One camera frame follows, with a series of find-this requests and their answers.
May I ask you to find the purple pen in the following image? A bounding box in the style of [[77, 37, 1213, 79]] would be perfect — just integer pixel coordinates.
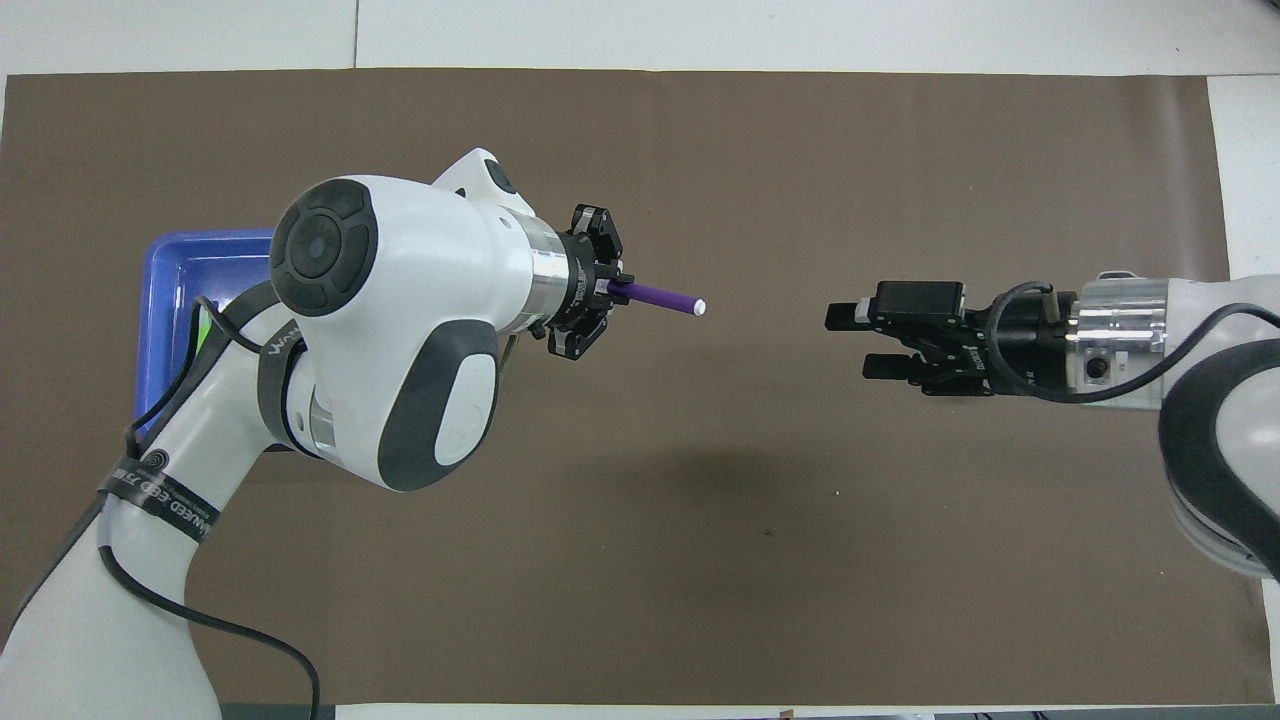
[[607, 281, 708, 318]]

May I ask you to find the brown table mat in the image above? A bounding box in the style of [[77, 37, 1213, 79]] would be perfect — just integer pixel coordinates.
[[0, 68, 1273, 706]]

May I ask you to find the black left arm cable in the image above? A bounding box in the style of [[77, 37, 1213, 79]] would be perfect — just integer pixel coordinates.
[[95, 295, 321, 720]]

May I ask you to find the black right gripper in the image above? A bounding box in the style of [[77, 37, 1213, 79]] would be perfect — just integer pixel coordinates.
[[825, 280, 1079, 399]]

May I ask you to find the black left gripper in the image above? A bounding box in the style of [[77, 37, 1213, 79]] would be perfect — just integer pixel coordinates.
[[545, 203, 636, 361]]

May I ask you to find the blue plastic tray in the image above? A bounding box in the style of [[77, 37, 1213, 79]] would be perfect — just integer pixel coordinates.
[[138, 230, 301, 456]]

